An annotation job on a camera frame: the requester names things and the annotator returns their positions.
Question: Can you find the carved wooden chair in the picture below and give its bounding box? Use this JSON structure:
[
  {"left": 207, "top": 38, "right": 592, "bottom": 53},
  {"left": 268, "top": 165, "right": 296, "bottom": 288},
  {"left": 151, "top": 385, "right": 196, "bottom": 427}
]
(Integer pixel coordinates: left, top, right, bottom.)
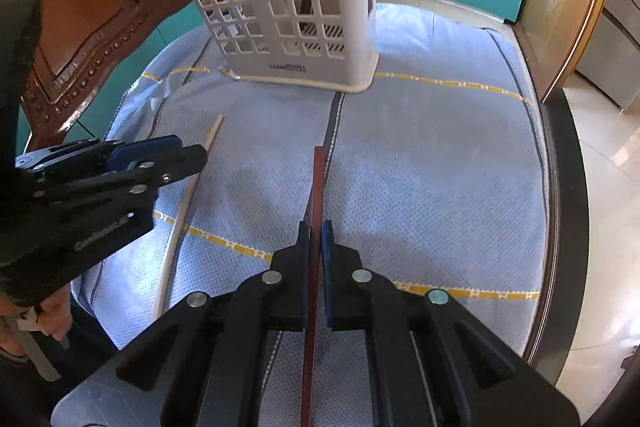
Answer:
[{"left": 0, "top": 0, "right": 211, "bottom": 152}]

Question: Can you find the light wooden chopstick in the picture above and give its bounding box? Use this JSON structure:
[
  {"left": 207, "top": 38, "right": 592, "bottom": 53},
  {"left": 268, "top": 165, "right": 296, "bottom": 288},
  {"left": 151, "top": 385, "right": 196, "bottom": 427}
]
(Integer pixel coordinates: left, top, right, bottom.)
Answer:
[{"left": 150, "top": 114, "right": 224, "bottom": 323}]

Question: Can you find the blue dotted tablecloth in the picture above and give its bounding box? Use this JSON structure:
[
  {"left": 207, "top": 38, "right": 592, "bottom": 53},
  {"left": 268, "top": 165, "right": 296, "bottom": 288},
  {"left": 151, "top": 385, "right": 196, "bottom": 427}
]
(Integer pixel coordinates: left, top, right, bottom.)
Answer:
[{"left": 70, "top": 2, "right": 551, "bottom": 427}]

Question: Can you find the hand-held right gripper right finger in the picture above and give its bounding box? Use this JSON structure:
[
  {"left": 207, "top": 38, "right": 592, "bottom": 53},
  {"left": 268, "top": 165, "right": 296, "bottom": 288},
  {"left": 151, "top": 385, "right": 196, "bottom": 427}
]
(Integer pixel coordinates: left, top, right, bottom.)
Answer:
[{"left": 321, "top": 219, "right": 581, "bottom": 427}]

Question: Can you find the grey refrigerator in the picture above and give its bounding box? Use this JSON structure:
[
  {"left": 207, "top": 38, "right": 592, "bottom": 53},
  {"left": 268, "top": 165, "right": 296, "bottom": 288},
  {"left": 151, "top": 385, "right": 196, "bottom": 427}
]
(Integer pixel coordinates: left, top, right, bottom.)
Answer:
[{"left": 575, "top": 0, "right": 640, "bottom": 110}]

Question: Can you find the person's left hand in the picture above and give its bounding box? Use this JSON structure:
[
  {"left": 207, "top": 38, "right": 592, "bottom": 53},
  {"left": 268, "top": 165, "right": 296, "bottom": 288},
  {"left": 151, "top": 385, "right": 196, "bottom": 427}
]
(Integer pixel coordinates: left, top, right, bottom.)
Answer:
[{"left": 0, "top": 287, "right": 73, "bottom": 353}]

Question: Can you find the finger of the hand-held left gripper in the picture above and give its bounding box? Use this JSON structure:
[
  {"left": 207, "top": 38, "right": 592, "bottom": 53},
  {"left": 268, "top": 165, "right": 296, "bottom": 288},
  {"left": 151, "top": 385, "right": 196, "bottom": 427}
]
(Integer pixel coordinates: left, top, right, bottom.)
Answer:
[
  {"left": 30, "top": 144, "right": 209, "bottom": 212},
  {"left": 14, "top": 134, "right": 183, "bottom": 180}
]

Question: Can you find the white plastic utensil basket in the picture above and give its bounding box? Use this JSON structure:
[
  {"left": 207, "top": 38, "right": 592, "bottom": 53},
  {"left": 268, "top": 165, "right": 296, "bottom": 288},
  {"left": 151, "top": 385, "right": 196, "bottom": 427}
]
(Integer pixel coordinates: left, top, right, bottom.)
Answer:
[{"left": 160, "top": 0, "right": 382, "bottom": 94}]

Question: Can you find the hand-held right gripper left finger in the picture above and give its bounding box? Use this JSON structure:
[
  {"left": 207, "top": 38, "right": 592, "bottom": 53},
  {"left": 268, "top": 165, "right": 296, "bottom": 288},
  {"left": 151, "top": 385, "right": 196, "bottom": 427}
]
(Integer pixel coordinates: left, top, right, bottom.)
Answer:
[{"left": 52, "top": 219, "right": 312, "bottom": 427}]

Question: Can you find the dark red chopstick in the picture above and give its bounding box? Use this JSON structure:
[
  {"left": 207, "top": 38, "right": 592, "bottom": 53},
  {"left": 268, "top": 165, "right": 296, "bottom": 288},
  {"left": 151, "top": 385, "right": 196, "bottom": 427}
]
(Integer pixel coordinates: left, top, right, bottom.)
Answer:
[{"left": 299, "top": 146, "right": 327, "bottom": 427}]

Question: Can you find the wooden glass sliding door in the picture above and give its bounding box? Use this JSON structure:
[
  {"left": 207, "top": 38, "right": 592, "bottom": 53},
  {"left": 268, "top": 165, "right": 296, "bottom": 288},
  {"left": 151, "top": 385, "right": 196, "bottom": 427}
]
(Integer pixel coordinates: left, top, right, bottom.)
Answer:
[{"left": 515, "top": 0, "right": 615, "bottom": 102}]

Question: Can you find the grey strap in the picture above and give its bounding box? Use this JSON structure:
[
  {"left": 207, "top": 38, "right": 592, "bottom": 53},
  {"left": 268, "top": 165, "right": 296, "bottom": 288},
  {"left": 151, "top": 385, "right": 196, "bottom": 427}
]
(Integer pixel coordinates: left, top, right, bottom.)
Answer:
[{"left": 12, "top": 312, "right": 62, "bottom": 383}]

